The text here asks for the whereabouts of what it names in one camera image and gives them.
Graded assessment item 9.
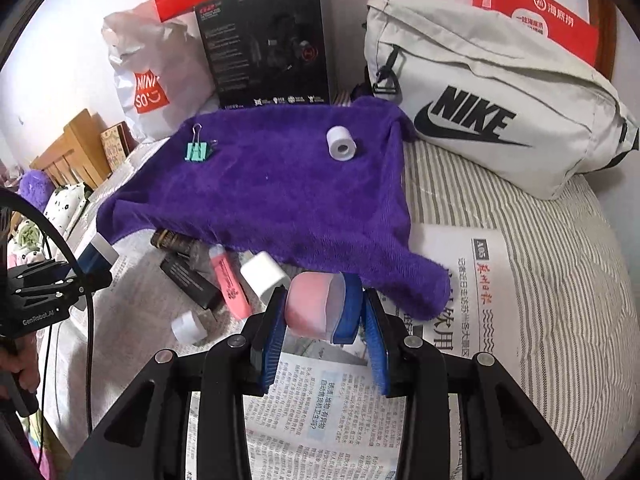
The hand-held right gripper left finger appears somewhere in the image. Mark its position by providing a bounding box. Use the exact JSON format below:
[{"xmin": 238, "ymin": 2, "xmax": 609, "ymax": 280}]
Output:
[{"xmin": 67, "ymin": 287, "xmax": 289, "ymax": 480}]

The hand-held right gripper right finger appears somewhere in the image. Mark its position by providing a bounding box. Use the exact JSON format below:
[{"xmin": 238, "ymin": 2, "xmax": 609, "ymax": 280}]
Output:
[{"xmin": 362, "ymin": 287, "xmax": 586, "ymax": 480}]

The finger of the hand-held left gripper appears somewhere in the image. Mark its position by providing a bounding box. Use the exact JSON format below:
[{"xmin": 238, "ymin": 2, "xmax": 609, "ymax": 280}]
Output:
[
  {"xmin": 7, "ymin": 259, "xmax": 76, "ymax": 282},
  {"xmin": 11, "ymin": 274, "xmax": 113, "ymax": 312}
]

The blue and white bottle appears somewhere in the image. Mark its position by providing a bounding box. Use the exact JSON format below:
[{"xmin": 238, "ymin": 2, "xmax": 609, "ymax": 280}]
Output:
[{"xmin": 77, "ymin": 232, "xmax": 121, "ymax": 278}]

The clear plastic cap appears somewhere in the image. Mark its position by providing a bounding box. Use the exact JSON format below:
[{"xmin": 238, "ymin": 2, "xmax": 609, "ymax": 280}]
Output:
[{"xmin": 322, "ymin": 272, "xmax": 349, "ymax": 343}]

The pink egg-shaped lip balm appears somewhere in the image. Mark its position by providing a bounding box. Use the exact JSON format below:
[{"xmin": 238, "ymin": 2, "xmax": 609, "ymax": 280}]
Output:
[{"xmin": 285, "ymin": 271, "xmax": 363, "ymax": 346}]

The pink lip gloss tube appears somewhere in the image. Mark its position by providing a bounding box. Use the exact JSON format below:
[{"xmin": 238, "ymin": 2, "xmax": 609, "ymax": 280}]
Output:
[{"xmin": 210, "ymin": 245, "xmax": 251, "ymax": 320}]

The white charger plug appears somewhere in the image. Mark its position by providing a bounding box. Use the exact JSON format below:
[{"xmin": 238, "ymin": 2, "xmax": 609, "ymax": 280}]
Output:
[{"xmin": 240, "ymin": 251, "xmax": 291, "ymax": 306}]

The white usb night light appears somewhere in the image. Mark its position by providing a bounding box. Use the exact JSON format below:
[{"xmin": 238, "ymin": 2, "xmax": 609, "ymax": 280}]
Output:
[{"xmin": 171, "ymin": 310, "xmax": 207, "ymax": 346}]

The long black box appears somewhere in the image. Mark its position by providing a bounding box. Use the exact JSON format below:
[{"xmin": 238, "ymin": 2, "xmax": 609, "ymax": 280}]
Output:
[{"xmin": 160, "ymin": 254, "xmax": 223, "ymax": 311}]

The black gold tube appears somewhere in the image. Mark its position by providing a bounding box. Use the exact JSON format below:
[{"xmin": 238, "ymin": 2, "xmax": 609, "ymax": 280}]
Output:
[{"xmin": 151, "ymin": 229, "xmax": 211, "ymax": 271}]

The person's left hand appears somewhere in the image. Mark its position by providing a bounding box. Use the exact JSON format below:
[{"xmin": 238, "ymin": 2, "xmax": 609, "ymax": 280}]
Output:
[{"xmin": 0, "ymin": 332, "xmax": 42, "ymax": 402}]

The floral cloth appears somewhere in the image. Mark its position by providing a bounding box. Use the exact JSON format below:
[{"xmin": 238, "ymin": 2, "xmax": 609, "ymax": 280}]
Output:
[{"xmin": 12, "ymin": 222, "xmax": 51, "ymax": 263}]

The white patterned pillow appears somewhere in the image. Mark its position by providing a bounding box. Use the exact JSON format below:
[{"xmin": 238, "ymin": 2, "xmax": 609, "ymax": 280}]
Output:
[{"xmin": 42, "ymin": 182, "xmax": 93, "ymax": 231}]

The newspaper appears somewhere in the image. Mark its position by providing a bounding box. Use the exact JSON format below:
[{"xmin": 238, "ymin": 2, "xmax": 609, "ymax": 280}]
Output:
[{"xmin": 50, "ymin": 225, "xmax": 523, "ymax": 480}]

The purple plush toy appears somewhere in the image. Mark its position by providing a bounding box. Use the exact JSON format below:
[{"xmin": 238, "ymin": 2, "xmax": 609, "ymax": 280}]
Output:
[{"xmin": 17, "ymin": 170, "xmax": 56, "ymax": 203}]

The wooden headboard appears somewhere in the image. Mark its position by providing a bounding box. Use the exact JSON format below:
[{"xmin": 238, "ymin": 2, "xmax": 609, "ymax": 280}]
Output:
[{"xmin": 30, "ymin": 109, "xmax": 113, "ymax": 191}]

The pink cloth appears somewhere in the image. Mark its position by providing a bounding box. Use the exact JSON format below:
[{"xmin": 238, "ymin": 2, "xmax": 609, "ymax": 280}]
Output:
[{"xmin": 22, "ymin": 410, "xmax": 66, "ymax": 480}]

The small wooden sign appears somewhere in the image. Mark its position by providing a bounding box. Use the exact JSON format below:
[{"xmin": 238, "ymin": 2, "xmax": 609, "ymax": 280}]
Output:
[{"xmin": 100, "ymin": 122, "xmax": 138, "ymax": 171}]

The purple towel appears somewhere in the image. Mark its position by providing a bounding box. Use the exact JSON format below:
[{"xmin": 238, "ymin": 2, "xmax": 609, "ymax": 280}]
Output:
[{"xmin": 96, "ymin": 96, "xmax": 453, "ymax": 322}]

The green binder clip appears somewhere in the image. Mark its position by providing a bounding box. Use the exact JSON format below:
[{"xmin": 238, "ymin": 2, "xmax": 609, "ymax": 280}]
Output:
[{"xmin": 184, "ymin": 122, "xmax": 219, "ymax": 163}]

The white cylindrical cap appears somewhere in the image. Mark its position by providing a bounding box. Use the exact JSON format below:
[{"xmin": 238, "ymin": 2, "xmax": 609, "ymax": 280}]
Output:
[{"xmin": 326, "ymin": 126, "xmax": 359, "ymax": 161}]

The white plastic bag red label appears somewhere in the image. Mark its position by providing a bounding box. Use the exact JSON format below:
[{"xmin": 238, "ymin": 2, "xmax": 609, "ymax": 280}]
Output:
[{"xmin": 101, "ymin": 0, "xmax": 221, "ymax": 142}]

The black headset box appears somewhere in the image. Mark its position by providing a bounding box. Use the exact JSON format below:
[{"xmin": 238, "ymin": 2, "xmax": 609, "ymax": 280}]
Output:
[{"xmin": 194, "ymin": 0, "xmax": 332, "ymax": 110}]

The white sling bag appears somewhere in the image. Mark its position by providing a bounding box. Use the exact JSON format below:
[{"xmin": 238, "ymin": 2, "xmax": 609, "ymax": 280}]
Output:
[{"xmin": 362, "ymin": 0, "xmax": 640, "ymax": 201}]

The red white box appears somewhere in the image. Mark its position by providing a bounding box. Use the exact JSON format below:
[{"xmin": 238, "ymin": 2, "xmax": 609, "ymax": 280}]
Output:
[{"xmin": 471, "ymin": 0, "xmax": 601, "ymax": 68}]

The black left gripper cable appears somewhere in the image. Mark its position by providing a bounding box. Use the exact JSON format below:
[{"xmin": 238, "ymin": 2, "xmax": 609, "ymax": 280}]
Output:
[{"xmin": 0, "ymin": 192, "xmax": 97, "ymax": 433}]

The brown wooden post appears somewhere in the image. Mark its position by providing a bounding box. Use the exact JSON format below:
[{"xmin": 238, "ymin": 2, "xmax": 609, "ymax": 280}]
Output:
[{"xmin": 585, "ymin": 0, "xmax": 620, "ymax": 81}]

